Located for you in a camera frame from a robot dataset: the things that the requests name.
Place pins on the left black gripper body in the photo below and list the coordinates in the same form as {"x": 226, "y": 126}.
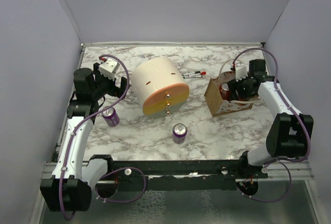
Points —
{"x": 104, "y": 85}

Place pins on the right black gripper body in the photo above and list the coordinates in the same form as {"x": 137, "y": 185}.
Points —
{"x": 242, "y": 86}

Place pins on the red can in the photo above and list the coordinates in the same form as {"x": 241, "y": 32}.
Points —
{"x": 225, "y": 92}

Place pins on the purple can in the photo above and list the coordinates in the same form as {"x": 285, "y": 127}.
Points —
{"x": 110, "y": 116}
{"x": 179, "y": 132}

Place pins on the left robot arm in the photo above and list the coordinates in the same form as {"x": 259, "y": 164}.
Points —
{"x": 70, "y": 185}

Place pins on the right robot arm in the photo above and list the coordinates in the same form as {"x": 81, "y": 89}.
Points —
{"x": 290, "y": 133}

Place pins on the cream cylindrical container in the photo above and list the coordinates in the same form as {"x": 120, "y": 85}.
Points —
{"x": 159, "y": 87}

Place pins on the red capped marker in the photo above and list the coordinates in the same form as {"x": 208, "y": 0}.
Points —
{"x": 202, "y": 74}

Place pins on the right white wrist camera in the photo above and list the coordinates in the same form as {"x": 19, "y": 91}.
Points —
{"x": 240, "y": 72}

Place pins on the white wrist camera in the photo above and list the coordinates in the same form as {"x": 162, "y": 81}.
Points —
{"x": 240, "y": 72}
{"x": 109, "y": 68}

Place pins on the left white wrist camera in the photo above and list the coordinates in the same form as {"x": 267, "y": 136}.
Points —
{"x": 109, "y": 68}

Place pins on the black base frame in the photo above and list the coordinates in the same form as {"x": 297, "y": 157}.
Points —
{"x": 168, "y": 175}

